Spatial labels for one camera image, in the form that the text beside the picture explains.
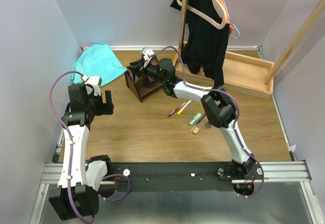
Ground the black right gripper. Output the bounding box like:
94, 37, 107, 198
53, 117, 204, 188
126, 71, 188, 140
126, 59, 166, 84

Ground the red marker pen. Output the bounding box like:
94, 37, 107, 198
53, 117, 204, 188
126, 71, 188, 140
166, 102, 186, 119

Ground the white yellow marker pen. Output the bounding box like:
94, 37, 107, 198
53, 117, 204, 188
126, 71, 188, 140
177, 100, 192, 115

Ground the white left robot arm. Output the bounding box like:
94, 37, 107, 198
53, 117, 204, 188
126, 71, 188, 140
49, 82, 114, 223

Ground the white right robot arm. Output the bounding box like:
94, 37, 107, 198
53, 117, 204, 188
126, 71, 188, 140
127, 58, 257, 179

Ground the dark wooden desk organizer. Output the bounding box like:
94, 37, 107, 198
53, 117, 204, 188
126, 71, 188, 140
124, 67, 162, 103

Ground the turquoise t-shirt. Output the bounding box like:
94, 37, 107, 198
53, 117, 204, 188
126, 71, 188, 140
73, 44, 126, 87

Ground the black hanging garment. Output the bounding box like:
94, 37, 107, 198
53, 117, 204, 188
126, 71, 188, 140
181, 0, 230, 88

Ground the green highlighter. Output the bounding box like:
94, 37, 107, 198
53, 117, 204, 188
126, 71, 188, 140
188, 113, 202, 125

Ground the tan eraser block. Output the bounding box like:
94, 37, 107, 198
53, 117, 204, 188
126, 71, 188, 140
192, 127, 200, 135

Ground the beige wooden hanger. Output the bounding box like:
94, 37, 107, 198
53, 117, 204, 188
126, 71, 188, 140
176, 0, 226, 29

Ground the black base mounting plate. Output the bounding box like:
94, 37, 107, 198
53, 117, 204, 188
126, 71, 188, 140
106, 162, 262, 192

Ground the blue ink bottle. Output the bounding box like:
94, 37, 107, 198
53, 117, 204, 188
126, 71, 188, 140
206, 122, 213, 128

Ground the orange plastic hanger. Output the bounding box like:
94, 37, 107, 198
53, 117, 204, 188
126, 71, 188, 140
206, 0, 234, 35

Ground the wooden clothes rack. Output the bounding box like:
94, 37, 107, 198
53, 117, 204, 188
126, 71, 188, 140
173, 0, 324, 100

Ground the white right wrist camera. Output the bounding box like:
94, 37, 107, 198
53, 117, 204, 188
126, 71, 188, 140
141, 46, 154, 66

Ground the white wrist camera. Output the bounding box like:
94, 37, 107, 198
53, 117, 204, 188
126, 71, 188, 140
81, 75, 102, 96
141, 46, 154, 66

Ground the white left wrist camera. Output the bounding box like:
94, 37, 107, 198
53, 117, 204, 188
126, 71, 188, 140
81, 75, 102, 96

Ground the light blue wire hanger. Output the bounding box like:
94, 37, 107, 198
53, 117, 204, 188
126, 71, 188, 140
222, 0, 241, 40

